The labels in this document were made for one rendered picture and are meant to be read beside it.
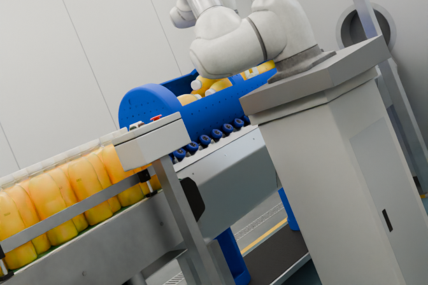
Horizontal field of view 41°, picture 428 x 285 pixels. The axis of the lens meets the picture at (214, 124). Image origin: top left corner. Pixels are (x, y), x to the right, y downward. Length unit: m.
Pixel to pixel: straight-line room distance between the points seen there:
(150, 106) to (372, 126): 0.75
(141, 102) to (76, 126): 3.84
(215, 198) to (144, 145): 0.56
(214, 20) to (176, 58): 5.01
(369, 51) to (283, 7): 0.30
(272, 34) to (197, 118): 0.44
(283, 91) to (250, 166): 0.56
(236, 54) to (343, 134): 0.41
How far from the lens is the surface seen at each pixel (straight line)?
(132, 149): 1.56
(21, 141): 5.57
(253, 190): 2.25
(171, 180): 1.63
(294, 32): 1.82
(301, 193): 1.88
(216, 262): 2.03
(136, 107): 2.04
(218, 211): 2.07
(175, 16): 2.46
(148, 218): 1.66
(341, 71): 1.67
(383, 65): 3.03
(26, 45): 5.86
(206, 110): 2.08
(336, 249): 1.90
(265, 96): 1.77
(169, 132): 1.62
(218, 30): 1.80
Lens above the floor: 1.11
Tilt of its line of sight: 3 degrees down
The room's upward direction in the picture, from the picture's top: 22 degrees counter-clockwise
